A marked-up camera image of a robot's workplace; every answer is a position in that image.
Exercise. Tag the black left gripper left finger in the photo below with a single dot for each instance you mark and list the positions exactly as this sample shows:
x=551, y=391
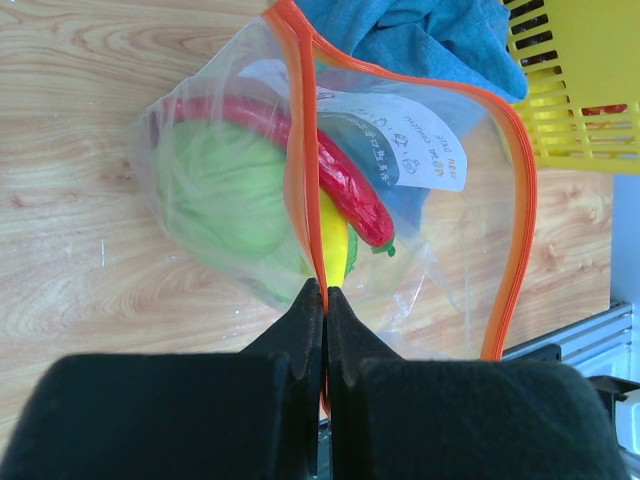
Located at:
x=252, y=414

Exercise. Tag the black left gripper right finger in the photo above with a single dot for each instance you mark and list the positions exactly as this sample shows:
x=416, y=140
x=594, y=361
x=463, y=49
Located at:
x=393, y=418

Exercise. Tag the yellow banana toy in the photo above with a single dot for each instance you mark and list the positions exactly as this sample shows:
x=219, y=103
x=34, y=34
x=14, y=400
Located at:
x=335, y=241

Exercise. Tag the red chili pepper toy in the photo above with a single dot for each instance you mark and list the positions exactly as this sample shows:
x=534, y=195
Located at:
x=339, y=177

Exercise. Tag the clear zip top bag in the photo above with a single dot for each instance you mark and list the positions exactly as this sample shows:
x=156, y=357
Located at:
x=452, y=163

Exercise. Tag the yellow plastic basket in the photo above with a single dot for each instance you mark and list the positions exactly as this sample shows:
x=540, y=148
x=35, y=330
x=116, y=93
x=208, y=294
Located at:
x=581, y=60

